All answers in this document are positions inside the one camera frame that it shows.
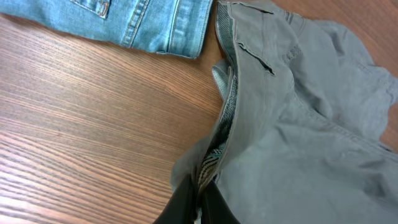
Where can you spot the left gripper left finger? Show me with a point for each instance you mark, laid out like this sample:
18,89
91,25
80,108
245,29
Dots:
181,206

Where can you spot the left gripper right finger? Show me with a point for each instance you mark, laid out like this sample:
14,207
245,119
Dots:
214,209

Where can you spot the grey shorts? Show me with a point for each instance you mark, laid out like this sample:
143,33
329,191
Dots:
297,139

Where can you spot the folded blue denim shorts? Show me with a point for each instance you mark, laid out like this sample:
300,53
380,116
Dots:
175,27

